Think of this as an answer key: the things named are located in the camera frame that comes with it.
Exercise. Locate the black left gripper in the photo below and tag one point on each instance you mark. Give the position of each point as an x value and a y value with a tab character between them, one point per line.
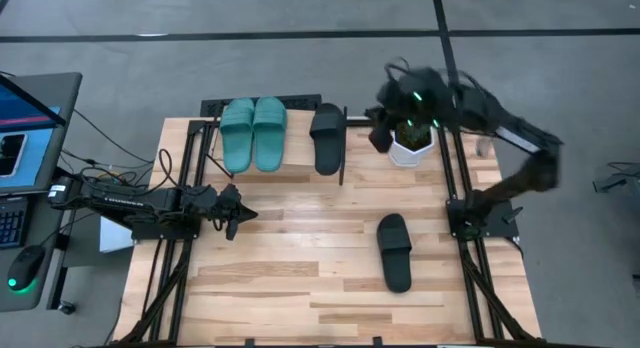
222	203

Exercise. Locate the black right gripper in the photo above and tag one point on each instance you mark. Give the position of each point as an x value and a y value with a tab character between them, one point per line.
415	105

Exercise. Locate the black rubber slide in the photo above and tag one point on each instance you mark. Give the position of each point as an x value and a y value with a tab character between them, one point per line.
395	268
327	148

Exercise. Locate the teal rubber slide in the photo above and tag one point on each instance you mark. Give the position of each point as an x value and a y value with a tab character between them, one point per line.
270	143
236	143

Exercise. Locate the wooden shelf black metal frame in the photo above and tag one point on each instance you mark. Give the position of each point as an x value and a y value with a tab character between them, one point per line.
299	143

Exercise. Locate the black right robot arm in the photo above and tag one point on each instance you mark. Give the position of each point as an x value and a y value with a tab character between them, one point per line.
530	173

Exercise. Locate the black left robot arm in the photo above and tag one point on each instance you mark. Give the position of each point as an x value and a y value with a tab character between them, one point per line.
125	200

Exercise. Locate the white plant pot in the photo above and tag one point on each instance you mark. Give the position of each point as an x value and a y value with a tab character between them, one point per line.
410	158

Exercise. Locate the black perforated floor mat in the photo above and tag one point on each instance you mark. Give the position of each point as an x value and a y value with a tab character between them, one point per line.
300	102

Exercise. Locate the black table edge clamp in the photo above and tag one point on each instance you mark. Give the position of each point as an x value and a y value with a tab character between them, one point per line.
377	343
249	343

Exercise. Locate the white box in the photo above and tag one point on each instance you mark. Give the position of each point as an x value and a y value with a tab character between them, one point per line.
112	238

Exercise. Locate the grey computer desk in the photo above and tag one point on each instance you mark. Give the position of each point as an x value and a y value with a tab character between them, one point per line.
47	228

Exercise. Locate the black desk castor wheel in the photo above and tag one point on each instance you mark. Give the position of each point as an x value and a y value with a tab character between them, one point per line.
66	308

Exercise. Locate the laptop with blue screen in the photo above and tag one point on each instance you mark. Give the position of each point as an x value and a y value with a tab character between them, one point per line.
30	158

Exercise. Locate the black computer mouse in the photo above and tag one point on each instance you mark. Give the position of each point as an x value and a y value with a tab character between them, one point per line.
25	268

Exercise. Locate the black keyboard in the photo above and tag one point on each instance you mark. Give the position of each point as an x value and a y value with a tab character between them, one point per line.
11	223

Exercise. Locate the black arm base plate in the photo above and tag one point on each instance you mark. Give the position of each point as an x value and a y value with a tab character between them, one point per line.
500	220
165	233

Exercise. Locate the black aluminium table frame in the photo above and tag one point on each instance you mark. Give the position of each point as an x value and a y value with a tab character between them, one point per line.
196	125

